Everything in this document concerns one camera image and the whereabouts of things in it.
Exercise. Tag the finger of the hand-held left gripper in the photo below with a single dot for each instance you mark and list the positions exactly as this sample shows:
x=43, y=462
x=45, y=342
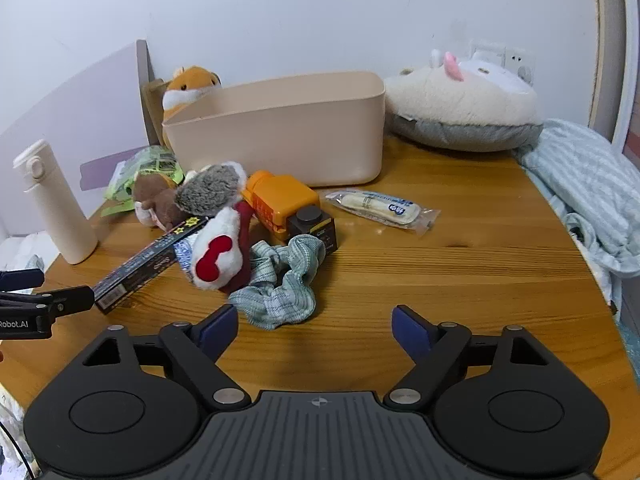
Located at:
x=20, y=279
x=65, y=300

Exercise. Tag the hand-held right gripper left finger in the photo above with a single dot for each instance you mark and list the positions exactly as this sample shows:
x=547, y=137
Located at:
x=220, y=325

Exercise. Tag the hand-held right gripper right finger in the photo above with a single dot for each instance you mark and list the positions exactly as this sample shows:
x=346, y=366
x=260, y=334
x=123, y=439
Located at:
x=410, y=330

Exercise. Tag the pale fabric scrunchie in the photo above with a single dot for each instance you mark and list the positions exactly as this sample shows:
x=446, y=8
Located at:
x=280, y=300

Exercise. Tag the long black box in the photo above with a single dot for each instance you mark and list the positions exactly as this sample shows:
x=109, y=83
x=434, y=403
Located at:
x=135, y=267

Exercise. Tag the blue white patterned packet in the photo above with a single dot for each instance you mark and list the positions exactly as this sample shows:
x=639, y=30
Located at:
x=184, y=252

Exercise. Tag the white and dark red plush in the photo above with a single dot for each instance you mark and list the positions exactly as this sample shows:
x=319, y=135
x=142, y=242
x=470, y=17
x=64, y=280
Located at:
x=220, y=240

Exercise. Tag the clear snack packet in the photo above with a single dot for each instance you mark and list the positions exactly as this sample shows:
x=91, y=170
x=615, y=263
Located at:
x=380, y=207

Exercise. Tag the orange plastic bottle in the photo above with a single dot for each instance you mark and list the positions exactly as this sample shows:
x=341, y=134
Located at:
x=280, y=200

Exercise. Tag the brown plush toy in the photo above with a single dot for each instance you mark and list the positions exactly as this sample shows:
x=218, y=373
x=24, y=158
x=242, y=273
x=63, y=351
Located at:
x=155, y=192

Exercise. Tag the grey furry plush toy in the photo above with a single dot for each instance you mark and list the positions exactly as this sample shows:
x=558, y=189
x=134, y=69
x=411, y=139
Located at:
x=210, y=185

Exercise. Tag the beige plastic container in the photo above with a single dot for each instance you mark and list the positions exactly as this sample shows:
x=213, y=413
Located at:
x=280, y=135

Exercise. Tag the white plastic bag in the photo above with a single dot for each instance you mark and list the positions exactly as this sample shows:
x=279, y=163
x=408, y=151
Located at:
x=30, y=250

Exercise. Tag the white thermos bottle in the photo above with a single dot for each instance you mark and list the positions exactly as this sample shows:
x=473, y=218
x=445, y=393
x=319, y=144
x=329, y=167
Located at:
x=55, y=200

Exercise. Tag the small black bottle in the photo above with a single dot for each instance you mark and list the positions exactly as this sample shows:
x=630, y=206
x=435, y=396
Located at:
x=315, y=232

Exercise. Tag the green printed packet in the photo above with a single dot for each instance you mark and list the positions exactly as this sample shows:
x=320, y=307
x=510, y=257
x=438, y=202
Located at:
x=150, y=162

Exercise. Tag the lilac headboard panel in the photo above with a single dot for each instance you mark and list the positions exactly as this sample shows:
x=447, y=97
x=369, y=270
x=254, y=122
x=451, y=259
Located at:
x=75, y=110

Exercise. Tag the wooden stand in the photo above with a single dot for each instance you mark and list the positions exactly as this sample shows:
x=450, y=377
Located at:
x=150, y=105

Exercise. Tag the cream grey plush cushion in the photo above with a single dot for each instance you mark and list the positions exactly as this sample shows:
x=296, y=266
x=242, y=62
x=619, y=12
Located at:
x=450, y=105

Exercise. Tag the striped light blue blanket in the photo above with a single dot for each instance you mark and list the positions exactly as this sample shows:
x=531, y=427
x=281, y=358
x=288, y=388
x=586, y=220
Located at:
x=575, y=170

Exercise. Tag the orange hamster plush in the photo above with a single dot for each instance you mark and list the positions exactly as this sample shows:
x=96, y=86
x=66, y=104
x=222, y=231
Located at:
x=187, y=87

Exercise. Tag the white plush with pink ear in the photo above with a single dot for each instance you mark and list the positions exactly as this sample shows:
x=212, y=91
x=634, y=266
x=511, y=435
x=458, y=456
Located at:
x=480, y=70

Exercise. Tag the white wall socket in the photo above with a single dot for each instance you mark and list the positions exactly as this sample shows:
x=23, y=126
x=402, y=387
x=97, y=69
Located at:
x=520, y=62

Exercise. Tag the pale wooden frame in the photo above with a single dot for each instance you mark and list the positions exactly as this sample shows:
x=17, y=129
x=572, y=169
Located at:
x=607, y=60

